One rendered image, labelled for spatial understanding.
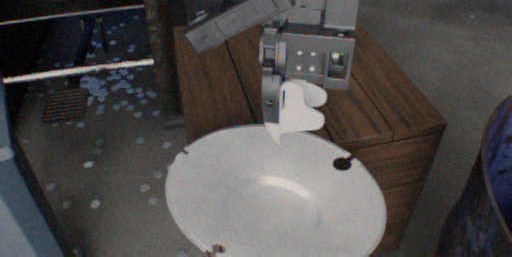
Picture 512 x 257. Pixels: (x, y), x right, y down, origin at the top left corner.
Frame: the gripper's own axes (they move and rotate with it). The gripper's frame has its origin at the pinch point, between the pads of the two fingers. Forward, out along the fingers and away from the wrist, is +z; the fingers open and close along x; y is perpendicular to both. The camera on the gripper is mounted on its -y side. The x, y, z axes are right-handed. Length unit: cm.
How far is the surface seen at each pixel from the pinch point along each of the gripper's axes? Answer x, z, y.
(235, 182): -0.2, 9.3, -4.6
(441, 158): 47, 44, 37
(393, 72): 29.4, 9.4, 16.9
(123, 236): 11, 44, -33
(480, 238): -10.5, 1.1, 20.9
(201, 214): -0.5, 16.6, -9.6
